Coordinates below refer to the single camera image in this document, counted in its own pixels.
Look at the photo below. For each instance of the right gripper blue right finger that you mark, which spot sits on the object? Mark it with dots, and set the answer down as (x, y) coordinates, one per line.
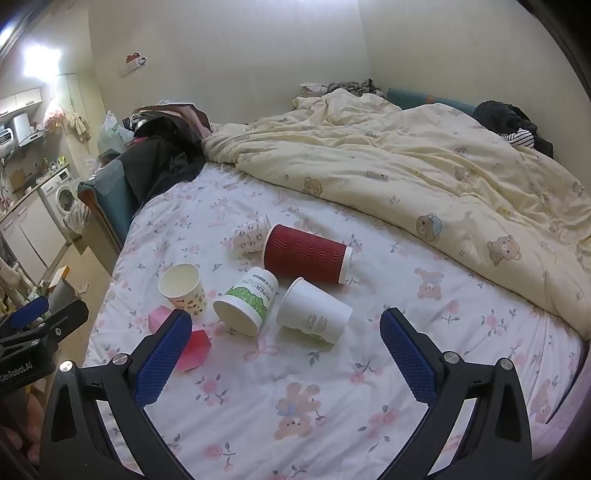
(496, 443)

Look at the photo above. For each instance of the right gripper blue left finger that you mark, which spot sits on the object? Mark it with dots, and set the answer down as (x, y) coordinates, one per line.
(75, 442)

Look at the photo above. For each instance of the bear print small paper cup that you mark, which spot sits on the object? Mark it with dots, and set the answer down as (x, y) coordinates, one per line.
(181, 286)

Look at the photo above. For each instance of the pink faceted cup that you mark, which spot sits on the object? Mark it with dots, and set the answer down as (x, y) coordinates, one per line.
(197, 349)

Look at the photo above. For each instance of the green label paper cup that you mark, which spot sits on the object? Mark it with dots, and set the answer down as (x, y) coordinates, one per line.
(245, 305)

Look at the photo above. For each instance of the white paper cup green print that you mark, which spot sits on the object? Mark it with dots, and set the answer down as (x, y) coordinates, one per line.
(312, 311)

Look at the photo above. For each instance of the bear pattern paper cup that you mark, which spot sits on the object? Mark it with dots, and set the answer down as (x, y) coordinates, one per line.
(250, 236)

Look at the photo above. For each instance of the red ribbed paper cup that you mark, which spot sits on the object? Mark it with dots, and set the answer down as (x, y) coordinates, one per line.
(292, 253)

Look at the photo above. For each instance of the white kitchen cabinet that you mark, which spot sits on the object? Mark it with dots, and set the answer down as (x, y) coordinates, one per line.
(32, 236)

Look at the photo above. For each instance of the white washing machine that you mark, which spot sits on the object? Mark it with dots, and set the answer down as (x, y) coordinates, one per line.
(59, 193)

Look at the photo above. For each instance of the teal bed footboard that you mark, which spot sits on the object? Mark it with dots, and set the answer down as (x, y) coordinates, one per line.
(110, 199)

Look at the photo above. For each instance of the floral white bed sheet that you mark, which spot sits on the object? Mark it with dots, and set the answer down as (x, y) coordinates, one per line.
(284, 405)

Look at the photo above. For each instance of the white plastic bag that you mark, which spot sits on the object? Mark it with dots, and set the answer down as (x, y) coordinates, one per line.
(112, 135)

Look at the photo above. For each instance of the cream bear print duvet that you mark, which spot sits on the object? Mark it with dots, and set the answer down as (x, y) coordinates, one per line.
(510, 214)

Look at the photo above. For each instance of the black clothes pile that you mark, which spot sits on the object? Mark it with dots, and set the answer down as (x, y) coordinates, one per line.
(165, 149)

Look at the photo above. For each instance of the dark clothes on bed corner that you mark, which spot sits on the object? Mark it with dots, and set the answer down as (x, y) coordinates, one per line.
(513, 125)

